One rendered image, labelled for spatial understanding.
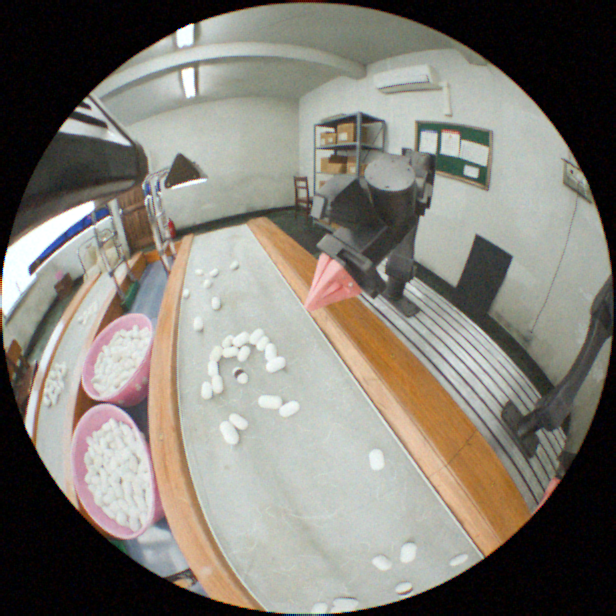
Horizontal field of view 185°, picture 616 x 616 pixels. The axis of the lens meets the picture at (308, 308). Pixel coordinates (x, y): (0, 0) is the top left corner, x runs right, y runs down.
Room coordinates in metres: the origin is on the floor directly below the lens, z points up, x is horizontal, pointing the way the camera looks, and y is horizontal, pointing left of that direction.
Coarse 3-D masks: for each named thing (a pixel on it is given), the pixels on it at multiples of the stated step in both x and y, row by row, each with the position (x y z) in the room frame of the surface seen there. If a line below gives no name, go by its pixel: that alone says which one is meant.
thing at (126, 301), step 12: (108, 204) 0.55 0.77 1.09; (96, 228) 0.42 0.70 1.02; (96, 240) 0.41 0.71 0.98; (108, 240) 0.49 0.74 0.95; (120, 252) 0.55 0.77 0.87; (108, 264) 0.42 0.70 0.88; (132, 276) 0.56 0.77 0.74; (120, 288) 0.43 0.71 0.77; (132, 288) 0.51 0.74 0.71; (132, 300) 0.47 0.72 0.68
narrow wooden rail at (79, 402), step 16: (144, 256) 0.81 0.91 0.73; (112, 288) 0.44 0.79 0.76; (112, 304) 0.36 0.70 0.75; (96, 320) 0.26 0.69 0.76; (112, 320) 0.31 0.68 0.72; (96, 336) 0.20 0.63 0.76; (80, 368) 0.08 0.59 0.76; (80, 384) 0.04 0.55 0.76; (80, 400) 0.00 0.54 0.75; (96, 400) 0.03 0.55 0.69; (80, 416) -0.04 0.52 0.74; (64, 432) -0.11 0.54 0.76; (64, 448) -0.14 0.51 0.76; (64, 464) -0.18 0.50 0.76; (80, 464) -0.15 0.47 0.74; (80, 512) -0.26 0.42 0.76; (96, 528) -0.29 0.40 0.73
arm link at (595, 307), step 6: (606, 282) 0.03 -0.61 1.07; (612, 282) 0.01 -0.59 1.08; (606, 288) 0.02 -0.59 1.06; (612, 288) 0.01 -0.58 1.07; (600, 294) 0.04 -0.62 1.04; (606, 294) 0.02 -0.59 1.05; (612, 294) 0.00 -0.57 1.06; (594, 300) 0.05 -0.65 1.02; (600, 300) 0.03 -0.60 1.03; (606, 300) 0.01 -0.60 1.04; (612, 300) -0.01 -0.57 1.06; (594, 306) 0.04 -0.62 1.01; (600, 306) 0.02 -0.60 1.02; (612, 306) -0.01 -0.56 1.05; (594, 312) 0.03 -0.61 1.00; (612, 312) -0.02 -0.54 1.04; (612, 318) -0.02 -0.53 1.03; (612, 324) -0.03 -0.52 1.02; (612, 330) -0.05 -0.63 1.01
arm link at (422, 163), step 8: (408, 152) 0.47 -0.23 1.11; (416, 152) 0.47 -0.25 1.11; (416, 160) 0.39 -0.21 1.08; (424, 160) 0.41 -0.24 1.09; (432, 160) 0.46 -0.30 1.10; (416, 168) 0.33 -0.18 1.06; (424, 168) 0.40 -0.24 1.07; (432, 168) 0.47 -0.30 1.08; (416, 176) 0.29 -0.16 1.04; (424, 176) 0.29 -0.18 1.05; (432, 176) 0.47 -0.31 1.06; (424, 184) 0.30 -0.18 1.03; (432, 184) 0.48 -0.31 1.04
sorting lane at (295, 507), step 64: (192, 256) 0.68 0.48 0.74; (256, 256) 0.63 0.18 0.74; (192, 320) 0.30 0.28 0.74; (256, 320) 0.31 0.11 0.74; (192, 384) 0.14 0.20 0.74; (256, 384) 0.15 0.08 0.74; (320, 384) 0.16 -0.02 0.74; (192, 448) 0.02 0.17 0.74; (256, 448) 0.05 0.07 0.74; (320, 448) 0.05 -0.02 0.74; (384, 448) 0.04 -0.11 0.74; (256, 512) -0.06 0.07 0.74; (320, 512) -0.05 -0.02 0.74; (384, 512) -0.06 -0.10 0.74; (448, 512) -0.11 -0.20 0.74; (256, 576) -0.18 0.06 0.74; (320, 576) -0.17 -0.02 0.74; (384, 576) -0.19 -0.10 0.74; (448, 576) -0.26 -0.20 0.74
